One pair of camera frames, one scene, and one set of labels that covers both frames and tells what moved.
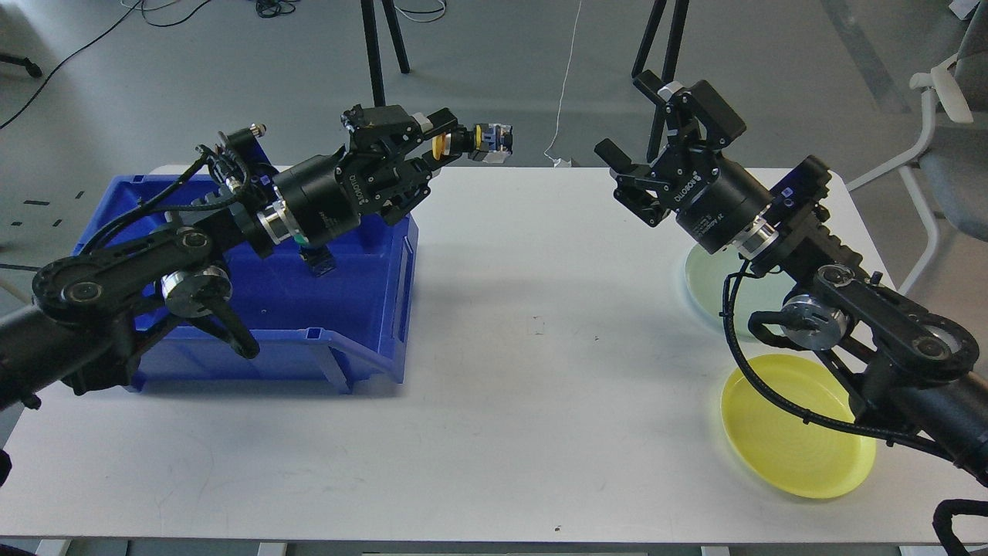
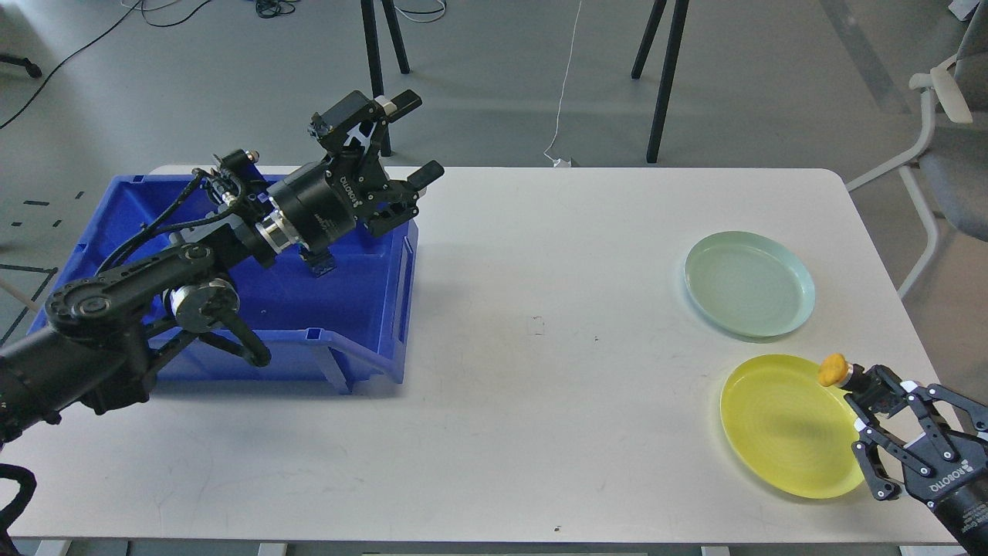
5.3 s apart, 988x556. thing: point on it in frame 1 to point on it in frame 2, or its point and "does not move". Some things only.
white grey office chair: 948,175 does not move
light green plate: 705,274 does not move
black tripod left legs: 370,26 does not move
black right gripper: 718,200 to 959,465
